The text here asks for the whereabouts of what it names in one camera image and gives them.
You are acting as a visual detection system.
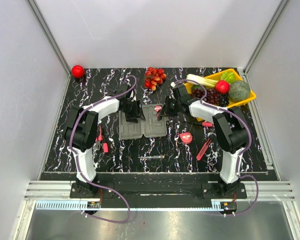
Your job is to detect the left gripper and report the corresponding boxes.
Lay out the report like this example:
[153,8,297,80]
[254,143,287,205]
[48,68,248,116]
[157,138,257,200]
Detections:
[121,99,145,124]

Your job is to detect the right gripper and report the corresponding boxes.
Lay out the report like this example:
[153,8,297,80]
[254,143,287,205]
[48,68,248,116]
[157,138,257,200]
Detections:
[159,96,181,118]

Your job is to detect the grey plastic tool case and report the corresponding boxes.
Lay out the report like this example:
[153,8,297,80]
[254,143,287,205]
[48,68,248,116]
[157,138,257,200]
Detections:
[118,104,168,140]

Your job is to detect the red tape measure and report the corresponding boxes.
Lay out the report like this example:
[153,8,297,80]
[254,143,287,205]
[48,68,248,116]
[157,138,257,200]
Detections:
[179,132,193,144]

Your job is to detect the red hex key set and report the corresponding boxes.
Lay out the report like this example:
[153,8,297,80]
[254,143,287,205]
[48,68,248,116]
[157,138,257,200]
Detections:
[156,113,164,127]

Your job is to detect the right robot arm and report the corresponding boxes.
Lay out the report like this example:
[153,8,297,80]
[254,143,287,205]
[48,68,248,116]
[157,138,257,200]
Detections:
[157,84,252,198]

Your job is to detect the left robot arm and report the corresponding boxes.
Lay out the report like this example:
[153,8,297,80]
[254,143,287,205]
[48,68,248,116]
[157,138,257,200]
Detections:
[63,83,145,198]

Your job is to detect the red cherry bunch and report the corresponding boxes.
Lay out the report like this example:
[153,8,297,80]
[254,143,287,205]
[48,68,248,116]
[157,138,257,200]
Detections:
[144,67,167,91]

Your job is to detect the clear test pen screwdriver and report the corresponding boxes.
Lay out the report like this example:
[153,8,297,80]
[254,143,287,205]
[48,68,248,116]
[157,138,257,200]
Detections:
[138,155,165,160]

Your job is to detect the green avocado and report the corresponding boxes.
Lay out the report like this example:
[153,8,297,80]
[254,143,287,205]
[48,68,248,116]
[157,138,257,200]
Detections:
[191,85,206,92]

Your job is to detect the dark red grape bunch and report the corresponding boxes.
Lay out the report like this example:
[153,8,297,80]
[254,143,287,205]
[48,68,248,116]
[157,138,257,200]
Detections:
[191,88,220,106]

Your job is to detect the white green leek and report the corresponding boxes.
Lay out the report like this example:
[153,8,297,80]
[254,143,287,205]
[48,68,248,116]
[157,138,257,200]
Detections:
[186,74,218,88]

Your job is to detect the red utility knife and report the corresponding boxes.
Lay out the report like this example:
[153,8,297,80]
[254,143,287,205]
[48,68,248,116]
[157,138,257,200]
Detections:
[196,138,212,161]

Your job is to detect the black grape bunch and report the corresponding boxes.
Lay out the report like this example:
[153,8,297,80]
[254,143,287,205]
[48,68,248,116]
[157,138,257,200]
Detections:
[218,93,230,108]

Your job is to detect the red apple in tray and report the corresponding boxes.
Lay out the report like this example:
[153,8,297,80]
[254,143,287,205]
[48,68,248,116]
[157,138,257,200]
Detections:
[214,80,230,94]

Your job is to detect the red apple in corner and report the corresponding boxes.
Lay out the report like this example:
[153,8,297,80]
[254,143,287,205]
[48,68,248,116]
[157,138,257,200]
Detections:
[71,65,85,79]

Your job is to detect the green leafy vegetable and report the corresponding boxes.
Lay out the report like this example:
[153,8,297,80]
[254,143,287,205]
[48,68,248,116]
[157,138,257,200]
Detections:
[220,71,236,84]

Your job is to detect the green cantaloupe melon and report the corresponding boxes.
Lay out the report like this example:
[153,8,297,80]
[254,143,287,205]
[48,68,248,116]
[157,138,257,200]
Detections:
[228,80,251,103]

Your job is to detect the red handled pliers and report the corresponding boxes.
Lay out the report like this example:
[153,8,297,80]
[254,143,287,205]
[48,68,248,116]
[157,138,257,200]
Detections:
[95,125,103,151]

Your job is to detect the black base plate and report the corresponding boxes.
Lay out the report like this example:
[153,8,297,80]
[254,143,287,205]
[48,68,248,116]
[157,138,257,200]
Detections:
[36,178,263,212]

